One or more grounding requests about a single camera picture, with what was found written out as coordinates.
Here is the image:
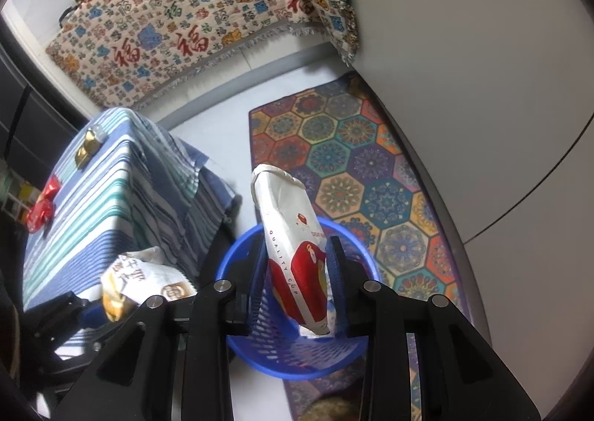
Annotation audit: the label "dark cabinet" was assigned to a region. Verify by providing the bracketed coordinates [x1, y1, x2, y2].
[0, 24, 91, 229]

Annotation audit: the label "white and red snack bag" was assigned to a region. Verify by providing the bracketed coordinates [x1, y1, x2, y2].
[251, 164, 338, 339]

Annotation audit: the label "red wrapper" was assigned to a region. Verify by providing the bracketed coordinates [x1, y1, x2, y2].
[26, 175, 62, 235]

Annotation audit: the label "colourful hexagon floor mat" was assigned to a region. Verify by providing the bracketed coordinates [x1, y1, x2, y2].
[248, 70, 475, 421]

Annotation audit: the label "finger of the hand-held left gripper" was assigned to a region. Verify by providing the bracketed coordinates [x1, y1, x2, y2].
[28, 291, 91, 345]

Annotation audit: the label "blue striped tablecloth table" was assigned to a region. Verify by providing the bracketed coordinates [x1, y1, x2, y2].
[21, 107, 238, 362]

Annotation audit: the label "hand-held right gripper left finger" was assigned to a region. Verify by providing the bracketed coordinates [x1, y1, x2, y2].
[53, 234, 270, 421]

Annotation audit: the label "white yellow snack packet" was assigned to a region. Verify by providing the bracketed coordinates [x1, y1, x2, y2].
[99, 247, 197, 323]

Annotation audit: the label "blue plastic basket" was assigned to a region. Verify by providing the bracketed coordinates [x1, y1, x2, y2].
[214, 216, 384, 381]

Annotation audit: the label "printed patterned cloth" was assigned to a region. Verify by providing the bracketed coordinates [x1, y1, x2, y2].
[45, 0, 361, 109]

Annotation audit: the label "colourful storage boxes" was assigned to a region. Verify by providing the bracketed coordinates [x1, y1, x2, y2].
[0, 170, 39, 224]

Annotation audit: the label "gold wrapper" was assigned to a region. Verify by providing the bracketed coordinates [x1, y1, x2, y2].
[74, 126, 108, 170]

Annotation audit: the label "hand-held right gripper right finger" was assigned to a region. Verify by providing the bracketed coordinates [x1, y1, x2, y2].
[326, 235, 542, 421]

